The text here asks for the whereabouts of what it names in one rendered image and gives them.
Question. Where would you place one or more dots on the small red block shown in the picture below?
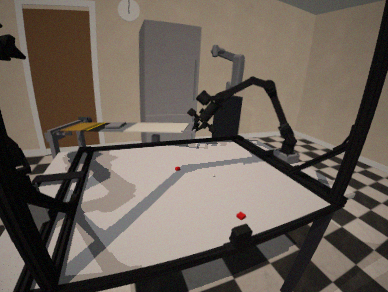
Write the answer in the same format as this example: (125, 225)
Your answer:
(241, 216)

